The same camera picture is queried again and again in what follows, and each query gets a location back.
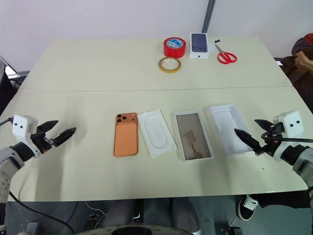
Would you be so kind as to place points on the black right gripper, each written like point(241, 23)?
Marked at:
point(269, 147)

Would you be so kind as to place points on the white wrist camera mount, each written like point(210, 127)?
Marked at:
point(22, 124)
point(291, 122)

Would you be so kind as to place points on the white box with brown interior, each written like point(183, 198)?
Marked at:
point(194, 137)

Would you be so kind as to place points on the white moulded insert tray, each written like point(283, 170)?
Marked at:
point(156, 133)

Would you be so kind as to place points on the dark equipment beside table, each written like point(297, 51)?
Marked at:
point(8, 88)

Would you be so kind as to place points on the black sneaker white laces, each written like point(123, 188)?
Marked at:
point(247, 208)

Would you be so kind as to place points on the bystander bare hand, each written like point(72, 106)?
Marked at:
point(305, 61)

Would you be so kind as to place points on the orange smartphone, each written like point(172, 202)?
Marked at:
point(126, 139)

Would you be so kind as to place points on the grey metal rail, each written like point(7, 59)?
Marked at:
point(208, 16)

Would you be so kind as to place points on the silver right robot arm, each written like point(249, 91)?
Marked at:
point(302, 162)

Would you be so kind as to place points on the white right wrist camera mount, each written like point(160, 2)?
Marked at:
point(291, 122)

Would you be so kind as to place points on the red tape roll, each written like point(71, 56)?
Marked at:
point(174, 50)

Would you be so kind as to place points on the yellow tape roll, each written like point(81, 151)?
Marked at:
point(162, 68)

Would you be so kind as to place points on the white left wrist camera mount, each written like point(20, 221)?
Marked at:
point(22, 124)

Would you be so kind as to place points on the boxed blue smartphone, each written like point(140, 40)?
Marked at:
point(199, 45)

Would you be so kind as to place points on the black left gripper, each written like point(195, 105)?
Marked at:
point(42, 143)

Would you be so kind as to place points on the black trouser leg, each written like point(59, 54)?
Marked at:
point(283, 199)

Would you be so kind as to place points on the dark red cap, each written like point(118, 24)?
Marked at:
point(302, 45)

